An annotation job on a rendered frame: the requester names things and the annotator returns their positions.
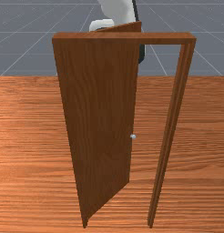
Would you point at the brown wooden door frame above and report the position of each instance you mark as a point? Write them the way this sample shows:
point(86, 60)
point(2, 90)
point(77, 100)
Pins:
point(165, 38)

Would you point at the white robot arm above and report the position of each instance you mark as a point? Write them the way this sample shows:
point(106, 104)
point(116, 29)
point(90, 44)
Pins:
point(117, 10)

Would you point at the brown wooden door leaf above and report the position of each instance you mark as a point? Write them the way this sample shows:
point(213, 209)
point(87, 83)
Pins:
point(98, 115)

